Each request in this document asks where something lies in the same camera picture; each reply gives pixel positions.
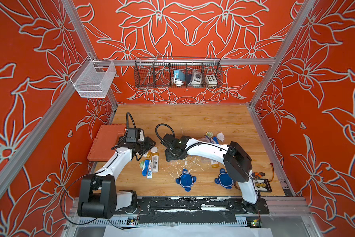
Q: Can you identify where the red plastic tool case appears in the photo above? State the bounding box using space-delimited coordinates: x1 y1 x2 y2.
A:
87 124 126 162

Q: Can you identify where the clear acrylic wall bin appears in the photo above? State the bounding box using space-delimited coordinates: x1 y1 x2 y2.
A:
70 61 117 98

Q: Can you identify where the aluminium frame corner post left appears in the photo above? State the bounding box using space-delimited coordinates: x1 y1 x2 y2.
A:
62 1 118 110

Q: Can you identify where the aluminium frame corner post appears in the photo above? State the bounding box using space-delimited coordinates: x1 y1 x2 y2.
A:
250 0 315 109
62 1 118 110

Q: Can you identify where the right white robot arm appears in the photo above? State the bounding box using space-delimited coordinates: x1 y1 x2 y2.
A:
157 134 260 204

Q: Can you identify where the aluminium frame corner post right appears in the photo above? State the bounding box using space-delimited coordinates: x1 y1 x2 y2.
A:
250 0 315 109

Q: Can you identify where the white round soap packet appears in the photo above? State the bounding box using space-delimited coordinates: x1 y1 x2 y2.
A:
217 132 225 142

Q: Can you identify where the black wire wall basket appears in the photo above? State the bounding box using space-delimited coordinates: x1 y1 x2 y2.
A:
134 56 223 89

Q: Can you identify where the blue toothbrush in wrapper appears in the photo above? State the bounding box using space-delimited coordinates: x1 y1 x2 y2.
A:
207 136 219 144

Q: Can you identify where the blue white item in basket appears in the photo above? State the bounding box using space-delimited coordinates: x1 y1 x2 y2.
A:
171 70 185 87

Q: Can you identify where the blue container lid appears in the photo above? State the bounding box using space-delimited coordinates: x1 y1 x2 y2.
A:
214 168 234 189
175 168 197 192

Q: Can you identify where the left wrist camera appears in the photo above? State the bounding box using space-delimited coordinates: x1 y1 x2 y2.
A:
125 128 144 144

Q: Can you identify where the white round dial device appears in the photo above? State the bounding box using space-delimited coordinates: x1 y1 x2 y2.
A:
187 70 202 88

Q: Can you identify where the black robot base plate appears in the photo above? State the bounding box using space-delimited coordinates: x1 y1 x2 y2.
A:
114 196 270 215

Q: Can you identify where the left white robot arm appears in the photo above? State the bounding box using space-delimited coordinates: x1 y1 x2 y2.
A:
77 137 156 219

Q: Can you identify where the white button box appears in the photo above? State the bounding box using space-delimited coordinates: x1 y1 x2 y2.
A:
205 74 218 88

